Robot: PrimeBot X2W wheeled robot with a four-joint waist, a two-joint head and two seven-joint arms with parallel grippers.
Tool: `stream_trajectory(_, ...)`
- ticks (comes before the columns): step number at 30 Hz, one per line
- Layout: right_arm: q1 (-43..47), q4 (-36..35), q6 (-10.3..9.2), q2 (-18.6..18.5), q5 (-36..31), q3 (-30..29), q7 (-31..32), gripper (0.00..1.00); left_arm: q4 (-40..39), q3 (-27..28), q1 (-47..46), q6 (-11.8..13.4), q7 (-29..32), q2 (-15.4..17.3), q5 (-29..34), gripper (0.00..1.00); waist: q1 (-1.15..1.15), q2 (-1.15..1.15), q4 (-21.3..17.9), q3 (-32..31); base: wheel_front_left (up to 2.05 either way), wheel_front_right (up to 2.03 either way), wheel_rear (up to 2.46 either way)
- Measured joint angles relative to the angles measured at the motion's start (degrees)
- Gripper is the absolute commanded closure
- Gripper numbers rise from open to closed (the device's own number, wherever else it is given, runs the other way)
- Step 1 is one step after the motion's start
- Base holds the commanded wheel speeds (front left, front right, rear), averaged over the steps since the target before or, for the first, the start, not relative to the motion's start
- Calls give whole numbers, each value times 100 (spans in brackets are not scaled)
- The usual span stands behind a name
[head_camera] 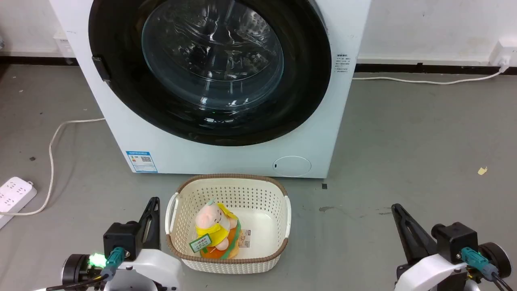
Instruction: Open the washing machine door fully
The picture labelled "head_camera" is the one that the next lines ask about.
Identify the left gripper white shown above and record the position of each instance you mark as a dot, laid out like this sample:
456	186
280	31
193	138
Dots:
155	270

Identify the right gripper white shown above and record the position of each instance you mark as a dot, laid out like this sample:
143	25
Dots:
432	277

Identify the white front-load washing machine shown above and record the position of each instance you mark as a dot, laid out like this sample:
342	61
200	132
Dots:
226	158

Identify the round black glass washer door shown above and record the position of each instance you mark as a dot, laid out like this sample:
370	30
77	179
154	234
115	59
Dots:
307	81

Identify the green doll hang tag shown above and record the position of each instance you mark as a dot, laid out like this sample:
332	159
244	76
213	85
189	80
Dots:
200	243

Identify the plush doll in yellow coat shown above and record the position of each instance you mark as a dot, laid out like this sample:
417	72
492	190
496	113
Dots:
210	220

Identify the blue energy label sticker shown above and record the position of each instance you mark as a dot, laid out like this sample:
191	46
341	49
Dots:
141	161

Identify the white woven laundry basket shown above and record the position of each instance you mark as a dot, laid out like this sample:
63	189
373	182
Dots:
226	190

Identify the printed paper card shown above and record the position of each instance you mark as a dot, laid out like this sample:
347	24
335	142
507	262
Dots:
244	238

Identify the yellow paper scrap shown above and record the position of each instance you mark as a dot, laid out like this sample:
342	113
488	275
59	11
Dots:
482	170

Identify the white power strip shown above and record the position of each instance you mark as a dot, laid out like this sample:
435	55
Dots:
14	194

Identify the round white filter cover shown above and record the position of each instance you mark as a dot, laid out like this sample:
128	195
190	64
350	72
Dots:
291	166

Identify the small printed text sticker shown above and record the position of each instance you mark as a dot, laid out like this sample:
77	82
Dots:
342	63

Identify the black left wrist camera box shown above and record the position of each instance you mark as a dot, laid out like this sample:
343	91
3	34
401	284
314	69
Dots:
121	238

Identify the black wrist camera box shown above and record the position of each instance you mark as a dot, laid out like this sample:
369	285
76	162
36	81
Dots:
121	238
456	240

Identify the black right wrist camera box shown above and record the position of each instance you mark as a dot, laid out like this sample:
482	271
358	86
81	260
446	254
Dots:
456	240

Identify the white wall socket with plug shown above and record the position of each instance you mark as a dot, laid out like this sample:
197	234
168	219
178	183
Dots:
503	52

